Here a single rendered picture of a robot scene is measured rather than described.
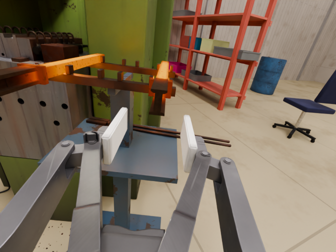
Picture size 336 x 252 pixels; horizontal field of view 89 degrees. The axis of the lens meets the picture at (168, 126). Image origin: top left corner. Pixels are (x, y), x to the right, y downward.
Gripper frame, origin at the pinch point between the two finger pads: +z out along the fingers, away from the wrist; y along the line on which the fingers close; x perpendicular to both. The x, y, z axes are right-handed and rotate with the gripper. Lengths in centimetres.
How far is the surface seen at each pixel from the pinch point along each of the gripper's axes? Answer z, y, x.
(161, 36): 112, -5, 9
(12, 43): 54, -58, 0
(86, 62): 36.2, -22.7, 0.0
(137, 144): 35.0, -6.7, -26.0
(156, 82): 13.8, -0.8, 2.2
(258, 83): 451, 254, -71
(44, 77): 16.9, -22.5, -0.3
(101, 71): 24.1, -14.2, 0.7
